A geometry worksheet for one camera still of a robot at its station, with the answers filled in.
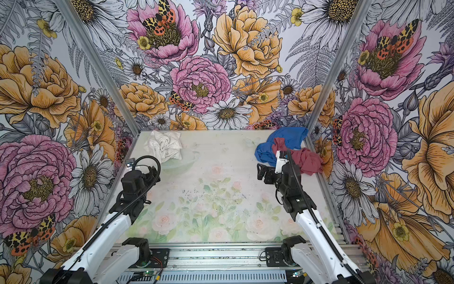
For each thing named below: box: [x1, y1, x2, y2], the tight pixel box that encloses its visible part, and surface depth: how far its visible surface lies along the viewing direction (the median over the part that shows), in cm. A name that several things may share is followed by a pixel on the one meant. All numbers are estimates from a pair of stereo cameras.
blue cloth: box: [254, 126, 309, 166], surface depth 115 cm
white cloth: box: [143, 130, 183, 163], surface depth 110 cm
